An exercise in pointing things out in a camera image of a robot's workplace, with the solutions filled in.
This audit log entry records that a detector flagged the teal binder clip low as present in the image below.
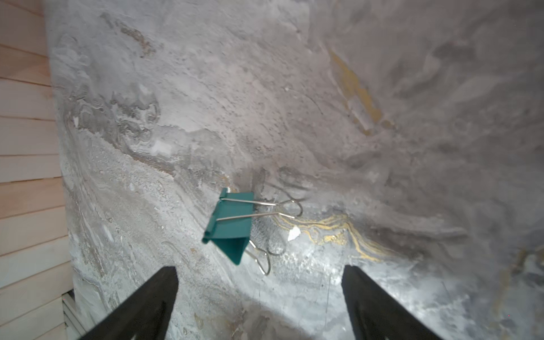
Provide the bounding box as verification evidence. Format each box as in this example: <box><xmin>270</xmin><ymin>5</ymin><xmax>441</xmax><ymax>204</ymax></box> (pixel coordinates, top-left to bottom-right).
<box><xmin>202</xmin><ymin>188</ymin><xmax>303</xmax><ymax>276</ymax></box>

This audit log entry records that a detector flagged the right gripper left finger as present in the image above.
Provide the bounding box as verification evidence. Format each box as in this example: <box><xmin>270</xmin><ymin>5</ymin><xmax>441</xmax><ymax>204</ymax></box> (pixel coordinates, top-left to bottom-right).
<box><xmin>82</xmin><ymin>266</ymin><xmax>179</xmax><ymax>339</ymax></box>

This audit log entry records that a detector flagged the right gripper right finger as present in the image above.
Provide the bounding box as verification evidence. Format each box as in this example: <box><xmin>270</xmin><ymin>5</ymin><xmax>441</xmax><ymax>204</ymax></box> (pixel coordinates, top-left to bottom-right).
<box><xmin>341</xmin><ymin>265</ymin><xmax>440</xmax><ymax>340</ymax></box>

